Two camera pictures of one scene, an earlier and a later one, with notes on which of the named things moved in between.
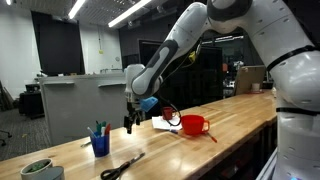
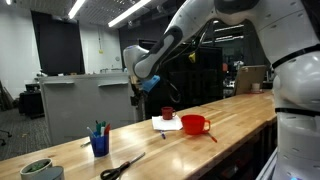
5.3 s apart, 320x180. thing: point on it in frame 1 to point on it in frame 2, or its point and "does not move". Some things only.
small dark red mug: (167, 113) does not move
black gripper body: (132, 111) to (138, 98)
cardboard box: (248, 75) does not move
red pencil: (213, 139) does not move
